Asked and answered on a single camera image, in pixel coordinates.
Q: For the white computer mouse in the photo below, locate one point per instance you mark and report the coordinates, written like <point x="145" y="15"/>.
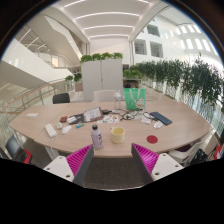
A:
<point x="66" y="129"/>

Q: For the pale purple drink bottle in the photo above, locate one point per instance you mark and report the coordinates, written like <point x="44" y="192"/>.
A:
<point x="97" y="138"/>

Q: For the small black pouch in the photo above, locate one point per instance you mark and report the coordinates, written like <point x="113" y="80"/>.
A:
<point x="106" y="111"/>

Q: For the row of green plants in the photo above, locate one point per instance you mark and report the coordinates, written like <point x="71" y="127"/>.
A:
<point x="180" y="78"/>

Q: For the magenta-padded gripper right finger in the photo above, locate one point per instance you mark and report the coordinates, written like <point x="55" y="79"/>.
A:
<point x="163" y="166"/>

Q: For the teal marker pen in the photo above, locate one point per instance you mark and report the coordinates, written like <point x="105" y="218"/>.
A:
<point x="80" y="126"/>

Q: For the colourful printed leaflet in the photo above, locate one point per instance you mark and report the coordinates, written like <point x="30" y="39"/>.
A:
<point x="110" y="119"/>

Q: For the green tote bag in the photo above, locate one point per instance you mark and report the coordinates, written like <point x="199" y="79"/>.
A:
<point x="135" y="98"/>

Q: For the clear plastic water bottle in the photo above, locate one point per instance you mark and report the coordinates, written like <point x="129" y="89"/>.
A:
<point x="117" y="100"/>

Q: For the flat round red coaster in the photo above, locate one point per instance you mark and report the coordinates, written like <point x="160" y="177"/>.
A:
<point x="152" y="139"/>

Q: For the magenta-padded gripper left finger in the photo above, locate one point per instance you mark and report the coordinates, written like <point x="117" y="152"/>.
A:
<point x="63" y="166"/>

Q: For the small dark red wallet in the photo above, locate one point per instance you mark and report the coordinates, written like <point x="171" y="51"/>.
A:
<point x="63" y="119"/>

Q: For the small white case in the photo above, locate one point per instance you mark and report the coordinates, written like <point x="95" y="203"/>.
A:
<point x="59" y="125"/>

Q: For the white cabinet with plants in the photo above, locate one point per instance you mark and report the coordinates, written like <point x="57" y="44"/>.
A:
<point x="101" y="78"/>

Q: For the black and red chair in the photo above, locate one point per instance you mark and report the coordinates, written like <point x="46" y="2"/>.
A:
<point x="18" y="151"/>

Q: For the white paper sheet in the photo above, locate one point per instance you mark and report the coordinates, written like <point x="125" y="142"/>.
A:
<point x="32" y="114"/>

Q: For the white chair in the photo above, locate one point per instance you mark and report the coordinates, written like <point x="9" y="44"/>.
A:
<point x="186" y="153"/>
<point x="104" y="95"/>

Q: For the small white charger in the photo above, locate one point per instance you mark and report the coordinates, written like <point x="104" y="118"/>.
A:
<point x="158" y="124"/>

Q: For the dark blue keyboard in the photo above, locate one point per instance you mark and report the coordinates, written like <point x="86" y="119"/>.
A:
<point x="161" y="118"/>

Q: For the white packet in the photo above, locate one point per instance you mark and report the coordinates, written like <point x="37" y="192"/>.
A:
<point x="146" y="120"/>

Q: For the cream yellow cup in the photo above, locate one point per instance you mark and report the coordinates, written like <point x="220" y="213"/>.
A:
<point x="117" y="135"/>

